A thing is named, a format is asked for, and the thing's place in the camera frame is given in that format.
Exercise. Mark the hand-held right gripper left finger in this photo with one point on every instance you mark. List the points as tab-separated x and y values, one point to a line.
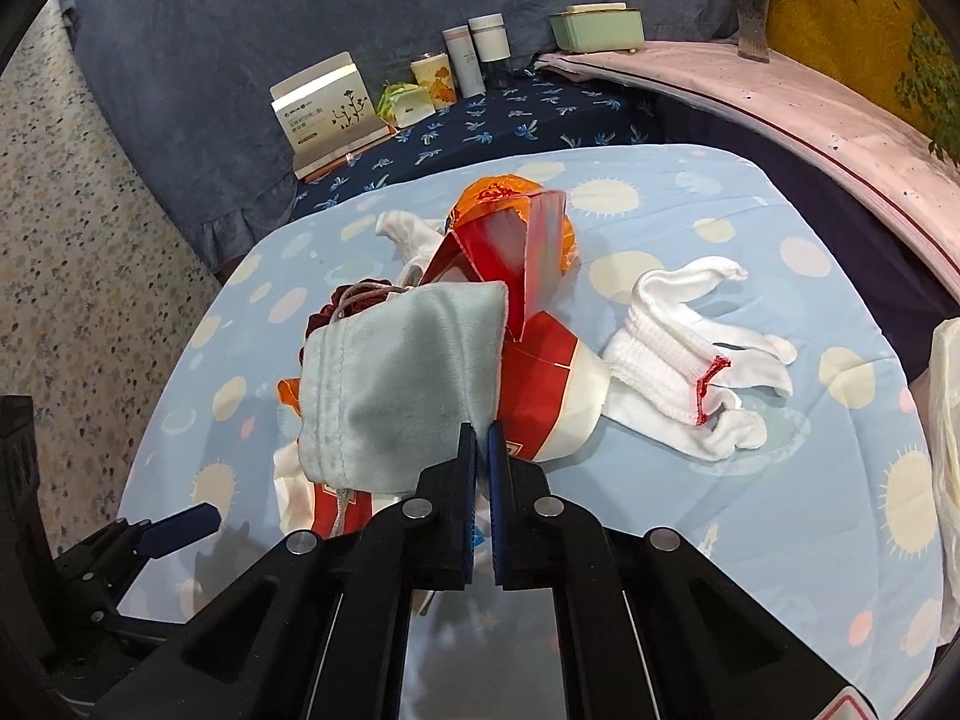
468	465

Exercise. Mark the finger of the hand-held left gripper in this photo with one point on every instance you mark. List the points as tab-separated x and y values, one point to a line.
180	523
150	626

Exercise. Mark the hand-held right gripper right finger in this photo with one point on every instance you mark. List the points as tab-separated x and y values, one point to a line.
496	469

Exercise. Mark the dark red scrunchie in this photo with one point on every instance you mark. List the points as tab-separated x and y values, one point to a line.
360	296

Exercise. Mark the white glove red stitched cuff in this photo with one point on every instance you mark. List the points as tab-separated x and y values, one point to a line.
660	337

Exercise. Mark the white plastic bag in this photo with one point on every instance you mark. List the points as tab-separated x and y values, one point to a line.
946	427

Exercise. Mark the plain white glove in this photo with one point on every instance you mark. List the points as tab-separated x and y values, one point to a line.
397	229

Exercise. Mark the orange foil wrapper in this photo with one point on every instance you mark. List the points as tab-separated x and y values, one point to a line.
487	195

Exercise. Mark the navy dragonfly-print cloth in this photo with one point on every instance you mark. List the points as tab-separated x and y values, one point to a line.
525	112

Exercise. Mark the green and yellow packet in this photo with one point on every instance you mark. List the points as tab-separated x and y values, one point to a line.
409	105

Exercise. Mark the white flower-print box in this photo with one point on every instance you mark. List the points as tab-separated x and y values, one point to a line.
322	112

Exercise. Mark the yellow flower-print cup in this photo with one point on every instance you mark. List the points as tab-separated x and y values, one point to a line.
439	82

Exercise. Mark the slim white bottle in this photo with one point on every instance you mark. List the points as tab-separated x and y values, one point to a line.
463	60

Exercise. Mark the white capped bottle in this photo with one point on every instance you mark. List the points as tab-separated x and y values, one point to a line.
491	41

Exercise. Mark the dark purple cloth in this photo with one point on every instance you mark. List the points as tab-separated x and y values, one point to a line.
862	225

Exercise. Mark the green tissue box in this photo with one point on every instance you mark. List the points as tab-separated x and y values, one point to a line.
600	34

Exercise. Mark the pink cloth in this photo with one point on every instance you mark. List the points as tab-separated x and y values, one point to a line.
750	82

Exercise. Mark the blue-grey ruffled cloth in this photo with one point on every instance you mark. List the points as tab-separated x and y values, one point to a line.
225	30

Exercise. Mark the yellow patterned cloth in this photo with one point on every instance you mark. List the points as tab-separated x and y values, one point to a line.
825	30

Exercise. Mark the green leafy plant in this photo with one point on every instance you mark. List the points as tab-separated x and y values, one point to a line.
926	67

